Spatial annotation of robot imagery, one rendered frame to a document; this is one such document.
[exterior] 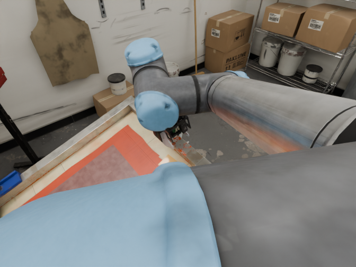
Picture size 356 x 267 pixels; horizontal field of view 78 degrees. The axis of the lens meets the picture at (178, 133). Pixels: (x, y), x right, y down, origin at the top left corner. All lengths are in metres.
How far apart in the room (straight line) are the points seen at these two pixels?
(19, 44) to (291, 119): 2.45
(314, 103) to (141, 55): 0.32
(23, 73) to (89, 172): 1.92
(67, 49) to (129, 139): 1.87
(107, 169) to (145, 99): 0.45
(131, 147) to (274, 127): 0.63
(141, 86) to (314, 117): 0.29
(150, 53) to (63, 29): 2.09
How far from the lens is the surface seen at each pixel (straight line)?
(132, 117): 0.88
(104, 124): 0.88
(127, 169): 0.75
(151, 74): 0.42
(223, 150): 2.42
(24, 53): 2.56
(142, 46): 0.47
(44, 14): 2.46
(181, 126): 0.60
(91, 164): 0.83
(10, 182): 0.94
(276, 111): 0.22
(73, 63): 2.63
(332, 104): 0.20
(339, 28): 3.17
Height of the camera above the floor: 1.78
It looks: 44 degrees down
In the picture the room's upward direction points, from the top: straight up
